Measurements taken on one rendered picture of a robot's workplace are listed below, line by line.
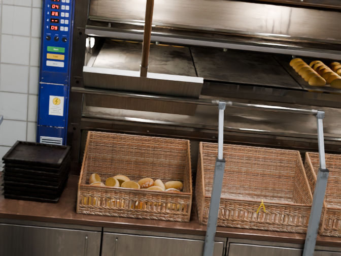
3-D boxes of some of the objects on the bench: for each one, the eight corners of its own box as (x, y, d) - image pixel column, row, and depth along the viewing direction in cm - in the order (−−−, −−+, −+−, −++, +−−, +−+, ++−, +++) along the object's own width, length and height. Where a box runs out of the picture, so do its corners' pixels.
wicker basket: (83, 177, 352) (87, 129, 344) (184, 185, 356) (190, 138, 348) (74, 214, 306) (77, 160, 298) (190, 223, 309) (197, 170, 301)
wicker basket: (192, 187, 355) (198, 140, 347) (292, 196, 358) (300, 149, 350) (198, 225, 308) (204, 172, 300) (312, 235, 311) (321, 183, 303)
